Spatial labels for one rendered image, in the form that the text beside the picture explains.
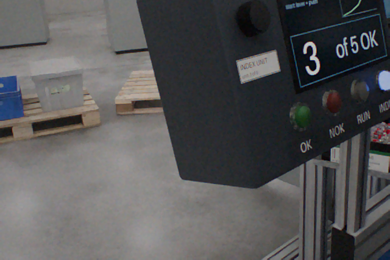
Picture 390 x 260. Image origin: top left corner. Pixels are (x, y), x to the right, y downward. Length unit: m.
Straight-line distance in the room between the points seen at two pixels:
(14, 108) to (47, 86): 0.29
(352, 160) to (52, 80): 3.23
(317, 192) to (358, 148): 0.94
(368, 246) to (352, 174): 0.14
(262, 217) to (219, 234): 0.26
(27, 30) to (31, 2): 0.47
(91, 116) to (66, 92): 0.28
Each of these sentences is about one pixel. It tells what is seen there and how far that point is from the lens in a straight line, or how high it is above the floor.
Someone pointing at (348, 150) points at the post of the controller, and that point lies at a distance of 0.68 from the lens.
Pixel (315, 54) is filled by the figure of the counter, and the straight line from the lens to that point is 0.44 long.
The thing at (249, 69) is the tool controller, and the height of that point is 1.17.
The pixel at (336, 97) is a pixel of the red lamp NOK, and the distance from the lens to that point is 0.45.
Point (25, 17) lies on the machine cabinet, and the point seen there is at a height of 0.48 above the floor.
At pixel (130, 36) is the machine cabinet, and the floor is 0.24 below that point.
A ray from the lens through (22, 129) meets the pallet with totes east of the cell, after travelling 3.71.
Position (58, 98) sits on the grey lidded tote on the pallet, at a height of 0.25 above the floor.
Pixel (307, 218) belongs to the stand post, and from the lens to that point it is 1.67.
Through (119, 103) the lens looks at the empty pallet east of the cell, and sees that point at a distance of 3.93.
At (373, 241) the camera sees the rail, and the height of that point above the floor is 0.82.
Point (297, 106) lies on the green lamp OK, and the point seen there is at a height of 1.13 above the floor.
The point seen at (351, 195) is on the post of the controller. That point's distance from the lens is 0.70.
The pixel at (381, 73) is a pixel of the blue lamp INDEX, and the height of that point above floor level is 1.13.
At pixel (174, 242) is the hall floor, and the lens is 2.19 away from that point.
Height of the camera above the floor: 1.26
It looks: 19 degrees down
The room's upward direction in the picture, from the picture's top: 4 degrees counter-clockwise
